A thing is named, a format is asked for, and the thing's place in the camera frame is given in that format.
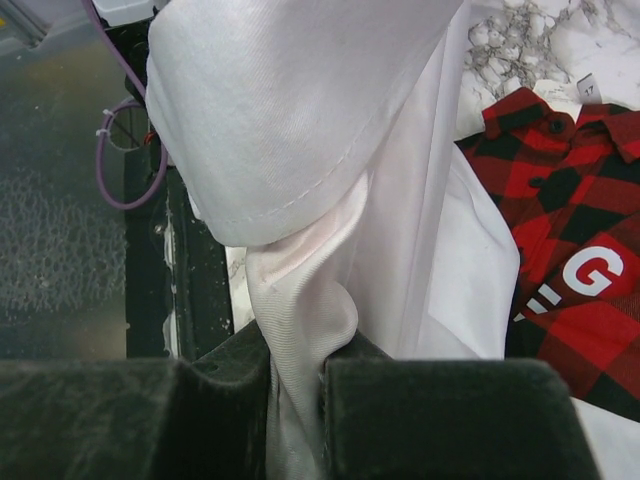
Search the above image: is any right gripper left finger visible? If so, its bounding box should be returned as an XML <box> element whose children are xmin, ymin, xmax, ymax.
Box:
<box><xmin>0</xmin><ymin>319</ymin><xmax>274</xmax><ymax>480</ymax></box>

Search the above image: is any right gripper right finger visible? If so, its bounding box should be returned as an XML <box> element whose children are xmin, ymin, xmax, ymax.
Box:
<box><xmin>322</xmin><ymin>335</ymin><xmax>600</xmax><ymax>479</ymax></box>

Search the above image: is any white shirt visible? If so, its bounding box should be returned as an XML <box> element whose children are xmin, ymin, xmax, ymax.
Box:
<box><xmin>146</xmin><ymin>1</ymin><xmax>639</xmax><ymax>479</ymax></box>

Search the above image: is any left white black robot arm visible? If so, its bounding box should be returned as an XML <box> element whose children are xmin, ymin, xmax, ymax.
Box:
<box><xmin>92</xmin><ymin>0</ymin><xmax>166</xmax><ymax>27</ymax></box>

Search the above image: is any red black plaid shirt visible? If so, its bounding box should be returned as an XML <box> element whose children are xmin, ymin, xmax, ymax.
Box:
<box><xmin>458</xmin><ymin>88</ymin><xmax>639</xmax><ymax>420</ymax></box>

